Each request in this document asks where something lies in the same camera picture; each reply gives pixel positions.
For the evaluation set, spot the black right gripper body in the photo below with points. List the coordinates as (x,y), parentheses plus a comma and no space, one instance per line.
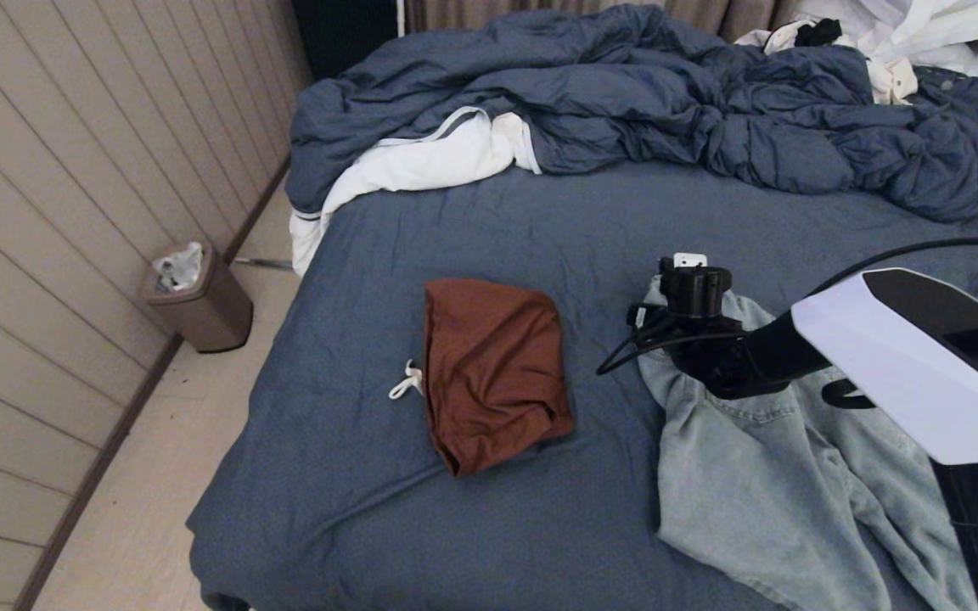
(714,356)

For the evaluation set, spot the light blue denim jeans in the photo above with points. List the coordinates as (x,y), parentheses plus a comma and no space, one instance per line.
(744,484)

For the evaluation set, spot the rust brown shorts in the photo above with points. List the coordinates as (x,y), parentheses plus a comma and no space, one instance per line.
(489,373)

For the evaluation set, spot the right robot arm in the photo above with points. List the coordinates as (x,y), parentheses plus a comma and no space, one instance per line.
(905,365)

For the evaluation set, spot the blue bed sheet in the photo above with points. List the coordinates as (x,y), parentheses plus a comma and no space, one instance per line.
(540,229)

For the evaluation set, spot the dark blue crumpled duvet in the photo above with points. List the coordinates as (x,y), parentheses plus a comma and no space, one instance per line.
(625,89)

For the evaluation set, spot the cream jacket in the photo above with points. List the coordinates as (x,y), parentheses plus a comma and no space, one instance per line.
(892,82)

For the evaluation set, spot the small black garment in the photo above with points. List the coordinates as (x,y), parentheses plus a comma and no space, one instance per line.
(818,32)

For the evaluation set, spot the beige curtain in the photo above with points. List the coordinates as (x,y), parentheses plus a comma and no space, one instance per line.
(735,15)

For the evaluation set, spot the dark denim garment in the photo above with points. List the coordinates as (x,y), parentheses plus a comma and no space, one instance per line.
(969,91)

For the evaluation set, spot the white shirt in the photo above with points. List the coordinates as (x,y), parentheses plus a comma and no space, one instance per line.
(913,24)

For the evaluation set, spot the white vertical pole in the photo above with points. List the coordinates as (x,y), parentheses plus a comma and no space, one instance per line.
(401,17)

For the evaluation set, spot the black cabinet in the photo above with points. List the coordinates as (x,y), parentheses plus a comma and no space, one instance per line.
(345,32)

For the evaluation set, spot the brown trash bin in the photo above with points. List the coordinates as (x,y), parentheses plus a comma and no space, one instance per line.
(213,314)

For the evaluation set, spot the white plastic bin bag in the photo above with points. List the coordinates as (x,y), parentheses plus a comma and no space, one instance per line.
(179,267)

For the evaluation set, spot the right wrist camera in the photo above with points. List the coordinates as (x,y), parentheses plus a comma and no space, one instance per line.
(693,288)

